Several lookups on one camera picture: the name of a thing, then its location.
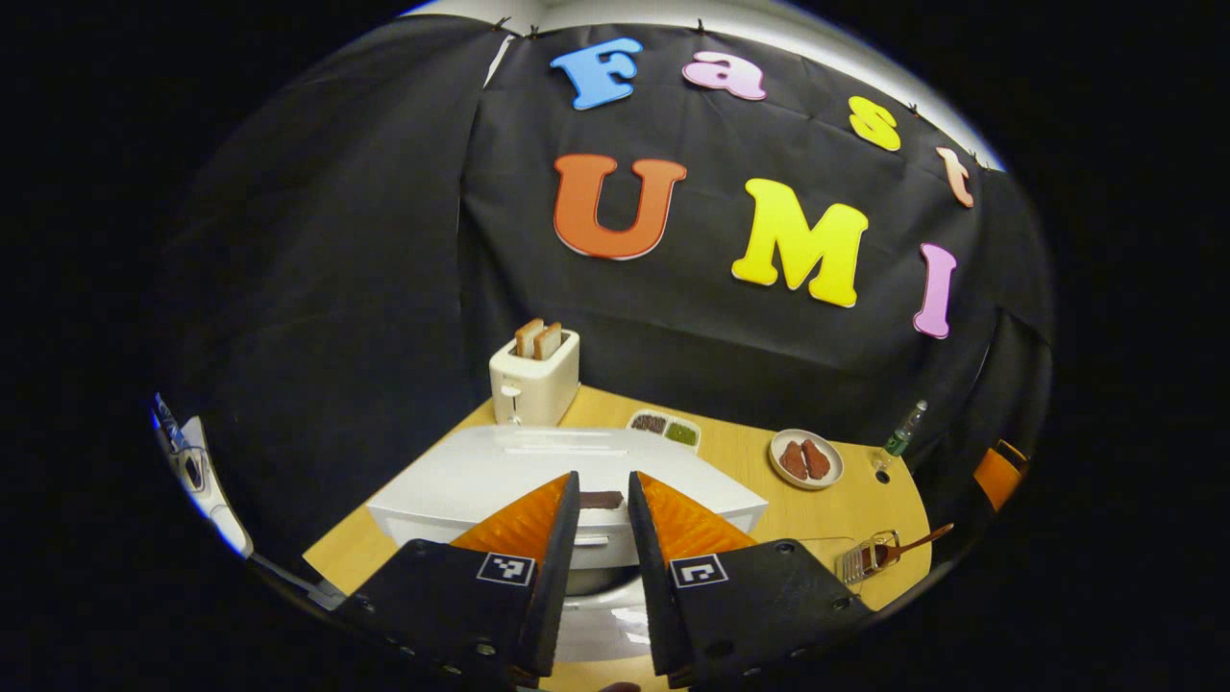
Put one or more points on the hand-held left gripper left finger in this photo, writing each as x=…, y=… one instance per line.
x=557, y=577

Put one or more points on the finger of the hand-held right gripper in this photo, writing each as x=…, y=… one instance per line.
x=995, y=476

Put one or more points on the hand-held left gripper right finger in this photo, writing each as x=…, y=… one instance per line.
x=653, y=586

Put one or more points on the brown wooden spoon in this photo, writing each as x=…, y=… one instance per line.
x=913, y=546

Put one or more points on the white rice cooker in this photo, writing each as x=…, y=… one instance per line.
x=500, y=471

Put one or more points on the clear green-label water bottle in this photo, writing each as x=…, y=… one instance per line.
x=901, y=437

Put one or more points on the white sectioned condiment dish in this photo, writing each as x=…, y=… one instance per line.
x=663, y=430

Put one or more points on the brown meat piece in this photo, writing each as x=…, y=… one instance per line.
x=793, y=461
x=817, y=458

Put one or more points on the white round plate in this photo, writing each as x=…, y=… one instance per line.
x=805, y=483

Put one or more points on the white toaster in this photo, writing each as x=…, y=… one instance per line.
x=538, y=389

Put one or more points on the toasted bread slice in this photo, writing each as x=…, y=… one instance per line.
x=527, y=338
x=548, y=342

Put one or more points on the white equipment with black panel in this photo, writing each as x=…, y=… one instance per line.
x=197, y=471

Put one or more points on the black backdrop cloth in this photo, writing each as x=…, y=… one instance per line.
x=384, y=240

